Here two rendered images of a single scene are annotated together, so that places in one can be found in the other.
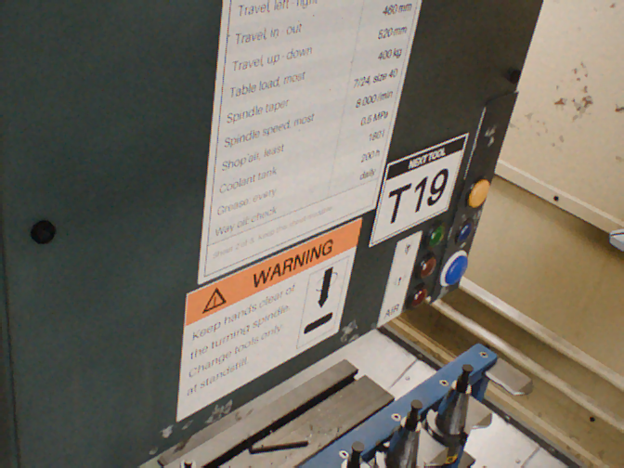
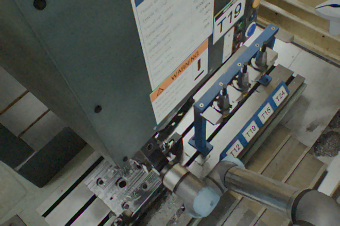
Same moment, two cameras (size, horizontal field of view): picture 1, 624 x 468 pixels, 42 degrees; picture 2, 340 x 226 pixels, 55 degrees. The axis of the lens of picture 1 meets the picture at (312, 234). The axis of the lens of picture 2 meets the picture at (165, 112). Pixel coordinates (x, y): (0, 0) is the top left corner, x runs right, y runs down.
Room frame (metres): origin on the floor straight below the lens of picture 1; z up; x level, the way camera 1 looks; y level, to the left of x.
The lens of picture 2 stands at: (0.08, -0.02, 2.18)
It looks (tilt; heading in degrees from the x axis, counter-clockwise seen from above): 60 degrees down; 12
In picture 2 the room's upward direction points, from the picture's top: 11 degrees counter-clockwise
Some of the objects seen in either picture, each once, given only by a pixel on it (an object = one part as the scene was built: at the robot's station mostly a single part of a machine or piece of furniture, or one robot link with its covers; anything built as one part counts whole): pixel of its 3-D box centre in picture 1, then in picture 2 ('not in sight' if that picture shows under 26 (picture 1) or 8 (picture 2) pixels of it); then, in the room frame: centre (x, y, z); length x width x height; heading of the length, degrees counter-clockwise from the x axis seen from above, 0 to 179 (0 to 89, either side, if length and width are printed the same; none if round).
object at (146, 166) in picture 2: not in sight; (154, 160); (0.43, 0.12, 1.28); 0.12 x 0.08 x 0.09; 51
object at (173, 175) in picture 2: not in sight; (176, 175); (0.38, 0.05, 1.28); 0.08 x 0.05 x 0.08; 141
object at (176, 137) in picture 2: not in sight; (169, 148); (0.60, 0.11, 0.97); 0.13 x 0.03 x 0.15; 141
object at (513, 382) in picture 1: (510, 379); (285, 36); (0.96, -0.34, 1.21); 0.07 x 0.05 x 0.01; 51
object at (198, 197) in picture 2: not in sight; (197, 194); (0.33, -0.01, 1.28); 0.11 x 0.08 x 0.09; 51
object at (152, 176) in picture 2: not in sight; (132, 175); (0.49, 0.25, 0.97); 0.29 x 0.23 x 0.05; 141
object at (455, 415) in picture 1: (455, 404); (262, 55); (0.83, -0.23, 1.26); 0.04 x 0.04 x 0.07
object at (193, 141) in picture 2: not in sight; (200, 129); (0.65, -0.02, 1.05); 0.10 x 0.05 x 0.30; 51
